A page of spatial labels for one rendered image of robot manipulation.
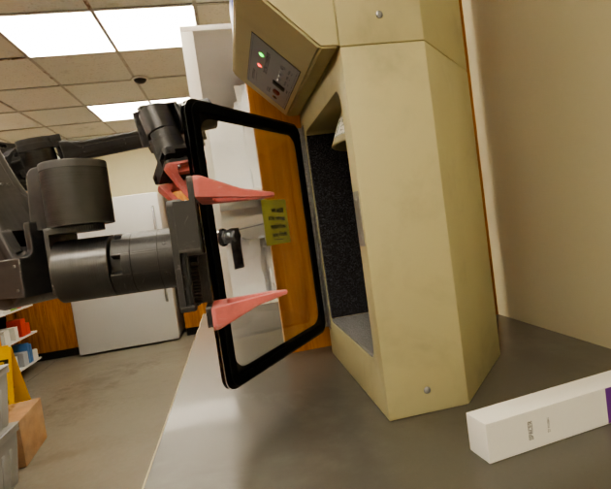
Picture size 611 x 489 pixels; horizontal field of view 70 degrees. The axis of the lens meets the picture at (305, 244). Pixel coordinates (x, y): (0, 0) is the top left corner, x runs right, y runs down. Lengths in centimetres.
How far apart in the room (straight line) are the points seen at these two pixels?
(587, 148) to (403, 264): 42
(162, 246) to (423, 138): 35
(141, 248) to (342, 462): 31
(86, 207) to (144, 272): 8
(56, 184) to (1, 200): 9
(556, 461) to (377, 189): 34
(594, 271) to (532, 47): 42
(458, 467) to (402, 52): 48
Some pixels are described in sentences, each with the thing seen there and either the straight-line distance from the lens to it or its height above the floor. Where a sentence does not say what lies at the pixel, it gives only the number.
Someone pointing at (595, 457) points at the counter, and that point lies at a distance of 55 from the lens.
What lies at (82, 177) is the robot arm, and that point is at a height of 127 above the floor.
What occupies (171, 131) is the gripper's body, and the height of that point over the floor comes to 139.
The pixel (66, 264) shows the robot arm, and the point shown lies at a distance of 43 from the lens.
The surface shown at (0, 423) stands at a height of 37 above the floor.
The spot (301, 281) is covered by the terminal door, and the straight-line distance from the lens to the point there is 79.
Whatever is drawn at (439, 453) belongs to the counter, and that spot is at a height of 94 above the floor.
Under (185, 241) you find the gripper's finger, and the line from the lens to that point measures 40.
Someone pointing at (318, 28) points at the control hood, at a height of 143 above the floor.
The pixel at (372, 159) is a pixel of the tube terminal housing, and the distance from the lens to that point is 56.
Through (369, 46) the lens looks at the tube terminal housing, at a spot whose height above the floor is 141.
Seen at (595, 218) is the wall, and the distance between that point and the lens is 87.
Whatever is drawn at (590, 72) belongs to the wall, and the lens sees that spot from 87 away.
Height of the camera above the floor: 121
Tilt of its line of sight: 3 degrees down
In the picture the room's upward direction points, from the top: 8 degrees counter-clockwise
